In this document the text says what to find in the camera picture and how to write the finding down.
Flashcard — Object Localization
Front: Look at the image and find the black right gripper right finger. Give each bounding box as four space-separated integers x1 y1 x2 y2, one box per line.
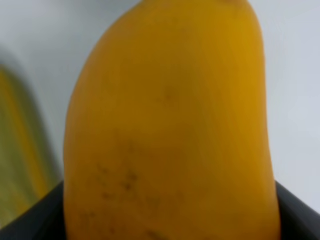
276 182 320 240

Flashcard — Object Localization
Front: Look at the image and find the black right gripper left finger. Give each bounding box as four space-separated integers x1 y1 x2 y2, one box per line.
0 182 67 240

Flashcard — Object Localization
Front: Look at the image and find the yellow mango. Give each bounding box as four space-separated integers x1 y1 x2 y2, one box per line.
63 0 281 240

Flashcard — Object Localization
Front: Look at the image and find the corn cob with husk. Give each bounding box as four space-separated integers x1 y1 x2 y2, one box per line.
0 66 60 227

